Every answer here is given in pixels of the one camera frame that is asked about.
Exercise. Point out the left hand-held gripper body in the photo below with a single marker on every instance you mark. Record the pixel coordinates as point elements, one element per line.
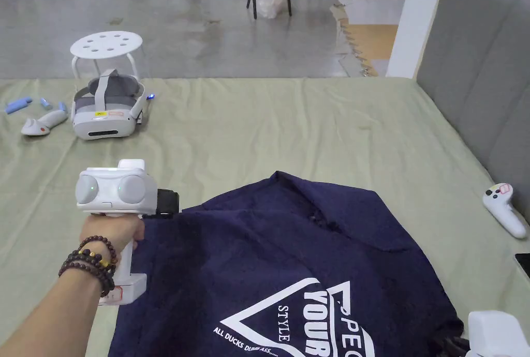
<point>112,187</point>

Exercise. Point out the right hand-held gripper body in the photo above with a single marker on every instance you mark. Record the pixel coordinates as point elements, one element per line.
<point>499,334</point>

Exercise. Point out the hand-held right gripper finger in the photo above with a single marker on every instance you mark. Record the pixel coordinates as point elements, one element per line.
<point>457,346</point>

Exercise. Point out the dark blue printed shirt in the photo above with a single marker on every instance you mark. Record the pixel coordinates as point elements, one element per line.
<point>269,262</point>

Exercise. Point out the person's left forearm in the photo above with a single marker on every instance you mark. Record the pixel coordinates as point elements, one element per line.
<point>54,303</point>

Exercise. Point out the person's left hand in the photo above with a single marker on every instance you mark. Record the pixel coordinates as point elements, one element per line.
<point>112,230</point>

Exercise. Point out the black phone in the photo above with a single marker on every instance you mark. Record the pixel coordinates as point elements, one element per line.
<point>523,265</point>

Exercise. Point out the white and grey headset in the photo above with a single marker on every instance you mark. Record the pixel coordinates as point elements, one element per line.
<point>105,112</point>

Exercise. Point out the small blue plastic piece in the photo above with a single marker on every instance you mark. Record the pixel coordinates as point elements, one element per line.
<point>63,107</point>
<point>45,103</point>

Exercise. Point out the white hand controller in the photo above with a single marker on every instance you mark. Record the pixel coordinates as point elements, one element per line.
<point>41,125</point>
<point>502,208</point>

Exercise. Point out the long blue plastic piece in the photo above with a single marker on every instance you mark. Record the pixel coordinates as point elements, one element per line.
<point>17,105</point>

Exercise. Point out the bed with pale green sheet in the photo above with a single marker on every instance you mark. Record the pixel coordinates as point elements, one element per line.
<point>265,133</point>

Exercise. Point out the grey padded headboard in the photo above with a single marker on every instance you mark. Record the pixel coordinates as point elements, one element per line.
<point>480,71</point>

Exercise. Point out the grey puzzle floor mat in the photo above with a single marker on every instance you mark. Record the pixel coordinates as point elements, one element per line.
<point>372,34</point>

